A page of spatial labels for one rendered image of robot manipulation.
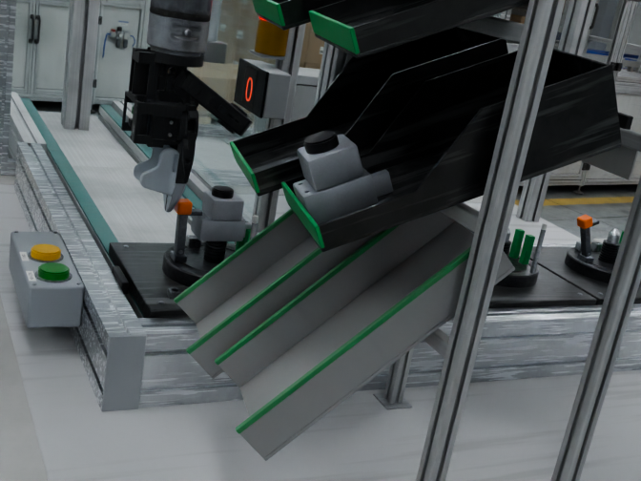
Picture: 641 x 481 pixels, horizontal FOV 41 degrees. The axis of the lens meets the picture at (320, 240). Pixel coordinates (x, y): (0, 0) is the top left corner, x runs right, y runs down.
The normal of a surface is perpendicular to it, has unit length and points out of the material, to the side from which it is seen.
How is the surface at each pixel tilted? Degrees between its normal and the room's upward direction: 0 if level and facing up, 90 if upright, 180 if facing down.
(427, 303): 90
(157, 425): 0
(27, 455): 0
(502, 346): 90
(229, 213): 90
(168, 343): 90
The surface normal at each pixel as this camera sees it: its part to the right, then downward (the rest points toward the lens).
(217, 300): 0.25, 0.34
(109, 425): 0.17, -0.94
